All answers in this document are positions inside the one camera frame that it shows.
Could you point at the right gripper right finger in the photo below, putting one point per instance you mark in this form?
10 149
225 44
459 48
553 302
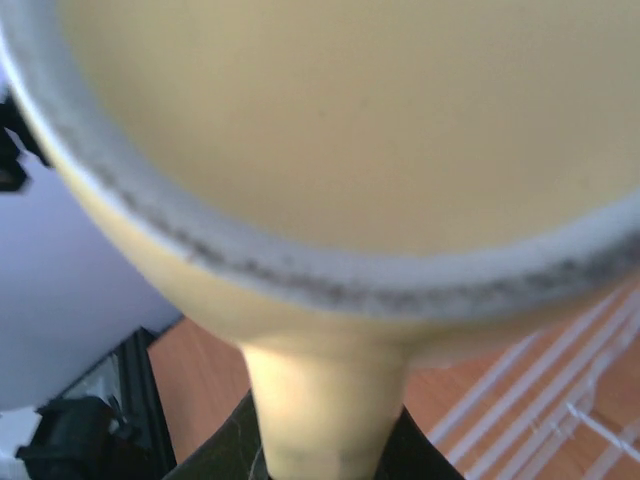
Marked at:
409 455

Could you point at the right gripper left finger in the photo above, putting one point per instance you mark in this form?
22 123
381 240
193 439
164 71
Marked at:
233 452

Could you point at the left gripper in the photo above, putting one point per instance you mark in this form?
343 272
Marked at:
16 139

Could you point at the yellow ceramic mug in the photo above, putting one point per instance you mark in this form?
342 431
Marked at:
345 189

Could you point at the white wire dish rack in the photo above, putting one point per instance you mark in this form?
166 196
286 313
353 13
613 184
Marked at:
532 398

